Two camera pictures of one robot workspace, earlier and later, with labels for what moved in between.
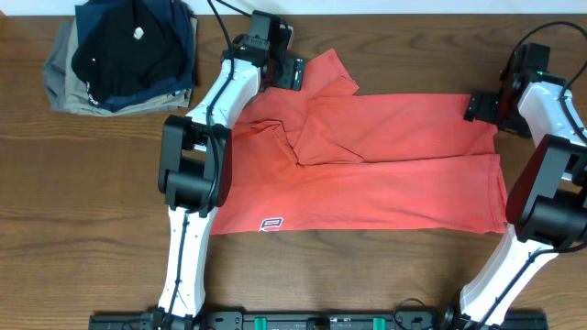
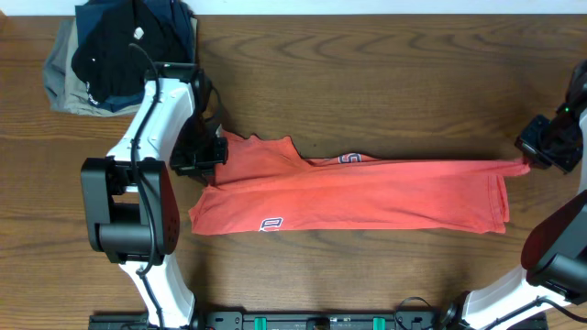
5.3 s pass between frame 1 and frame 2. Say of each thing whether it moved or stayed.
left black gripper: moved
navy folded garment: stayed
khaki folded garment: stayed
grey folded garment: stayed
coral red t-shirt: moved
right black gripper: moved
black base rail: stayed
